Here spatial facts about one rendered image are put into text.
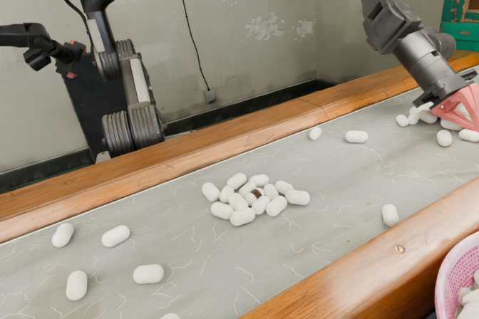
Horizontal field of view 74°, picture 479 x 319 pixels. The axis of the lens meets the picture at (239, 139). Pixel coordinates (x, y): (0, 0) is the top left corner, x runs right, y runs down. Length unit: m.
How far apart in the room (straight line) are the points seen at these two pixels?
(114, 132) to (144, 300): 0.45
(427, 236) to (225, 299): 0.22
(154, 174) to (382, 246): 0.37
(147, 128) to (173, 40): 1.78
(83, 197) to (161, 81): 1.99
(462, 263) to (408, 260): 0.06
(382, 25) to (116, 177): 0.55
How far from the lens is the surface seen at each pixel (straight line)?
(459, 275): 0.40
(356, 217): 0.45
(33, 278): 0.49
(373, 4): 0.74
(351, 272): 0.35
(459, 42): 1.20
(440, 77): 0.65
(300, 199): 0.45
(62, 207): 0.57
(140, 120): 0.76
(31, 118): 2.49
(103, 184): 0.57
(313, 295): 0.33
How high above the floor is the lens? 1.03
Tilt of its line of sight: 26 degrees down
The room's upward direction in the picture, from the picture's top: 8 degrees counter-clockwise
